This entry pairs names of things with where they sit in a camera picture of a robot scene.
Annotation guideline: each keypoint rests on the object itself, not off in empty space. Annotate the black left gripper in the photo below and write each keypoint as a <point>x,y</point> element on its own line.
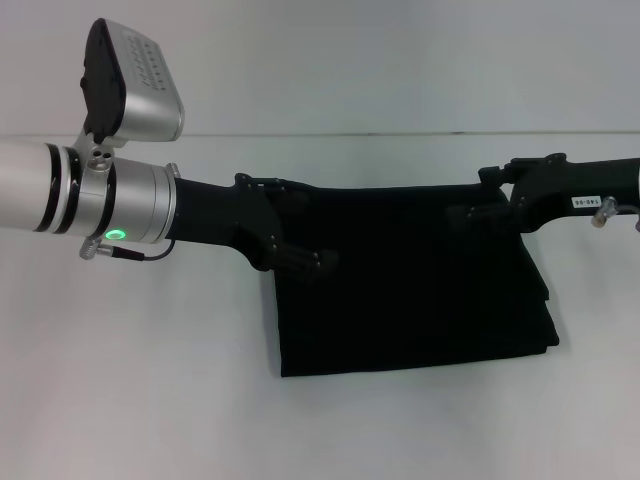
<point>220,220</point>

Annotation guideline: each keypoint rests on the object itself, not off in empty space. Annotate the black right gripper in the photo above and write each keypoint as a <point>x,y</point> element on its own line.
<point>565,195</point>

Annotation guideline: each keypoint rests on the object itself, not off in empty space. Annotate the black t-shirt with FREE print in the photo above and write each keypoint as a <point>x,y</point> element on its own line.
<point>410,290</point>

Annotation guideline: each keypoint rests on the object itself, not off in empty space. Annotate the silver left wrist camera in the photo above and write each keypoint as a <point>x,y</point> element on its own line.
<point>135,95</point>

